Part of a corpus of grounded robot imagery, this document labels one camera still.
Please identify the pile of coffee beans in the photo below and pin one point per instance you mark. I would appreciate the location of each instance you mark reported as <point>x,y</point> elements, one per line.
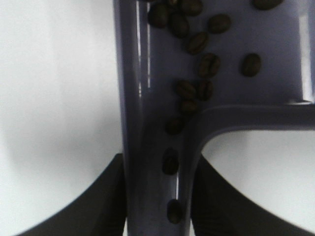
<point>160,13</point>

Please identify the purple plastic dustpan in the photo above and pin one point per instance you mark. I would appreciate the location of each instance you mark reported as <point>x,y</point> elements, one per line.
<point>266,82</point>

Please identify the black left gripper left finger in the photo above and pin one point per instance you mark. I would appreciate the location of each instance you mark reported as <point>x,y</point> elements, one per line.
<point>99,211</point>

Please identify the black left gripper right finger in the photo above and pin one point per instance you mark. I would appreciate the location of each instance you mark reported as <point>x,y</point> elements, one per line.
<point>219,209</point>

